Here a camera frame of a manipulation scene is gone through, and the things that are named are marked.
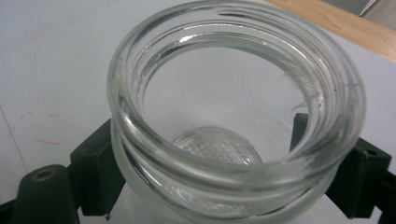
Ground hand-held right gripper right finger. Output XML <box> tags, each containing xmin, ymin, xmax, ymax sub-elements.
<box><xmin>289</xmin><ymin>112</ymin><xmax>392</xmax><ymax>219</ymax></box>

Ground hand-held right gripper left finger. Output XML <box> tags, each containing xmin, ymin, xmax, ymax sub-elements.
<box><xmin>69</xmin><ymin>119</ymin><xmax>127</xmax><ymax>217</ymax></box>

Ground clear glass jar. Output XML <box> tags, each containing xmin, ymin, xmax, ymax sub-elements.
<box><xmin>106</xmin><ymin>0</ymin><xmax>367</xmax><ymax>224</ymax></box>

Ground wooden board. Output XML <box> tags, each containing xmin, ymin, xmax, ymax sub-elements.
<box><xmin>264</xmin><ymin>0</ymin><xmax>396</xmax><ymax>64</ymax></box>

